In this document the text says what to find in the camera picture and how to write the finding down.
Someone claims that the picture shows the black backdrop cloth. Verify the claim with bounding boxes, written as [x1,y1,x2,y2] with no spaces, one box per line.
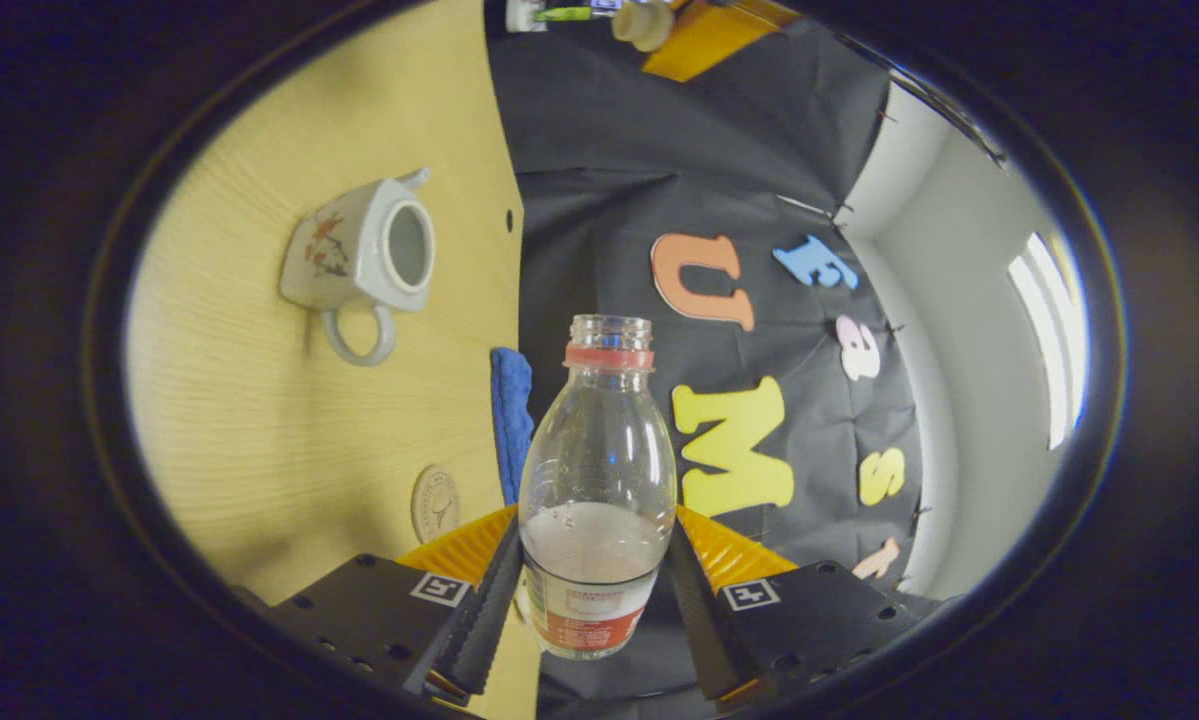
[484,0,965,706]

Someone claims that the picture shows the ceiling light panel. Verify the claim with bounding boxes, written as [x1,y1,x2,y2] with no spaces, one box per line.
[1007,232,1090,451]

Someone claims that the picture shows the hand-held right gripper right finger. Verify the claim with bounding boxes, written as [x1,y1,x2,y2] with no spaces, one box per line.
[664,505,945,706]

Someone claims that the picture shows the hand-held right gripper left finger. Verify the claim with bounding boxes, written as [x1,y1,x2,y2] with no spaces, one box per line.
[231,505,527,699]

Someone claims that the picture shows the round brown coaster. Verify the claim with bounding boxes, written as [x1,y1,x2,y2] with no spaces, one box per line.
[411,464,462,545]

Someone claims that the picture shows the blue towel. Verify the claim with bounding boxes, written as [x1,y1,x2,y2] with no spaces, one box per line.
[490,347,535,506]

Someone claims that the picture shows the clear plastic water bottle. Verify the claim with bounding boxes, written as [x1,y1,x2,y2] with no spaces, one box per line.
[517,314,678,661]

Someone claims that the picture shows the white floral teacup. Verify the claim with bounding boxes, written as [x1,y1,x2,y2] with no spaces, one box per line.
[279,167,437,368]

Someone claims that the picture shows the white teacup lid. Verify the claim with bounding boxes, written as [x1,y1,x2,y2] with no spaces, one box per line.
[612,0,676,53]

